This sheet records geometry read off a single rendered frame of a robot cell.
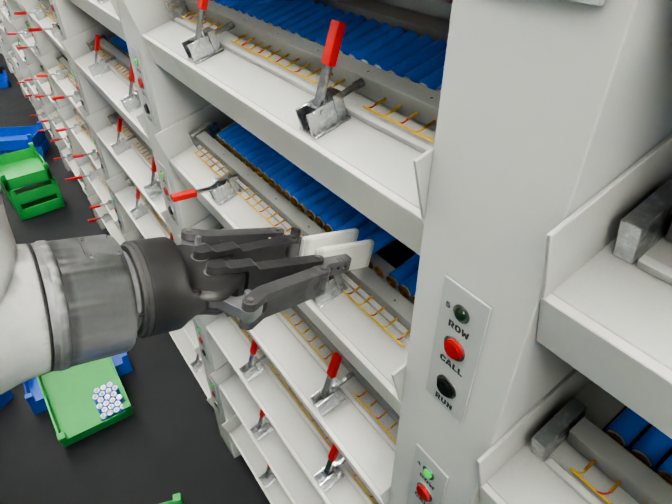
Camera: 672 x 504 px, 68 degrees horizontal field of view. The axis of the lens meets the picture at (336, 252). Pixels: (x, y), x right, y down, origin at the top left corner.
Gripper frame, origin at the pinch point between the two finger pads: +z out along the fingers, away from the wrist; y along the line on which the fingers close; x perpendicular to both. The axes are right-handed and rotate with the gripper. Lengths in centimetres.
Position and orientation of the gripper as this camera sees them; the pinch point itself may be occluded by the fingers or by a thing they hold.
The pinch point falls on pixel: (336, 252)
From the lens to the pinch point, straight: 50.2
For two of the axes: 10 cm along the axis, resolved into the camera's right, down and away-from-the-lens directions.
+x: -2.0, 8.6, 4.6
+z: 7.8, -1.5, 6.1
